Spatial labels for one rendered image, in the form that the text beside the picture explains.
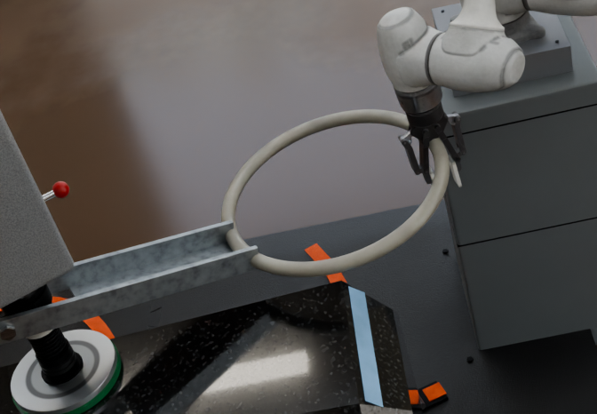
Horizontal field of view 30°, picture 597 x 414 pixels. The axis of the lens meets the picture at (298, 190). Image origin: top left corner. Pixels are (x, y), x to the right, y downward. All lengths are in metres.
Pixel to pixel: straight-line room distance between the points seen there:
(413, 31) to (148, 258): 0.68
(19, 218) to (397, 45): 0.77
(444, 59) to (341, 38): 2.55
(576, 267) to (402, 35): 1.06
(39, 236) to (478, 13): 0.88
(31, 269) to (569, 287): 1.55
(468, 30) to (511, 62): 0.10
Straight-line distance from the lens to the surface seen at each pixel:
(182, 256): 2.26
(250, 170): 2.43
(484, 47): 2.06
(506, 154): 2.70
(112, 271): 2.22
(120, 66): 4.93
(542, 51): 2.65
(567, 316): 3.09
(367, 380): 2.05
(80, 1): 5.64
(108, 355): 2.22
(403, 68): 2.15
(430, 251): 3.44
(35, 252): 1.95
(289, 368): 2.09
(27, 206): 1.90
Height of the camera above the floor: 2.28
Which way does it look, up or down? 36 degrees down
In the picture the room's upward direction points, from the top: 17 degrees counter-clockwise
